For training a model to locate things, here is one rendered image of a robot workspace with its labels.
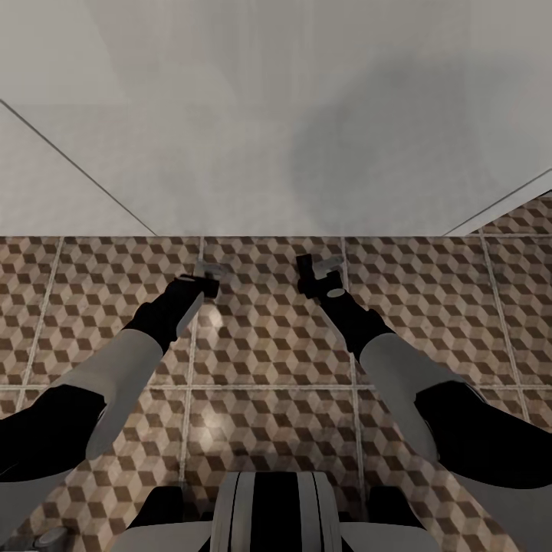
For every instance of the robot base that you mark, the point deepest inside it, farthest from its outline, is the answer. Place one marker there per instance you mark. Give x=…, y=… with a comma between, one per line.
x=392, y=528

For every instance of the mousetrap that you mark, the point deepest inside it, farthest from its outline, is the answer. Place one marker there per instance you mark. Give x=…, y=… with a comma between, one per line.
x=304, y=264

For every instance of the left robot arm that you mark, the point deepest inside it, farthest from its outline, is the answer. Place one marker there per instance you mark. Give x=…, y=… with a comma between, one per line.
x=80, y=415

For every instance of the robot trunk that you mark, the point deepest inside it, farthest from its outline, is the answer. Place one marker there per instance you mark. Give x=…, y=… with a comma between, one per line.
x=276, y=512

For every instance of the furniture sink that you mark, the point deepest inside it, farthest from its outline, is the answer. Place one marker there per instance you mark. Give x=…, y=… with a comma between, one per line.
x=272, y=117

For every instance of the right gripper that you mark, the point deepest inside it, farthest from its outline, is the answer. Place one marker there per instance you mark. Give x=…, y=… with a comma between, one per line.
x=311, y=287

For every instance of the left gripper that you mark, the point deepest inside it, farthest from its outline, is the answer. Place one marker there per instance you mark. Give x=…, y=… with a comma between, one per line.
x=210, y=286

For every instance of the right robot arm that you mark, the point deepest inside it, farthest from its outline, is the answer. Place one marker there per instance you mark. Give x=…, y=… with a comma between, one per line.
x=504, y=462

